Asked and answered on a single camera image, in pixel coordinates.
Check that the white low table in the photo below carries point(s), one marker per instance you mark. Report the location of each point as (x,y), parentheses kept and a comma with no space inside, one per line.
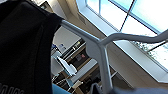
(85,68)

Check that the white chair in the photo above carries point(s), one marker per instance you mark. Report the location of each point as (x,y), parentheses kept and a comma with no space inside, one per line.
(68,68)

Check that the blue sofa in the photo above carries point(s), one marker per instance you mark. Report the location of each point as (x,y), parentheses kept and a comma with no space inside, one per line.
(60,90)

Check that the large glass window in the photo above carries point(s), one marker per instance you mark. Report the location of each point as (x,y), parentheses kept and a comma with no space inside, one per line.
(146,13)

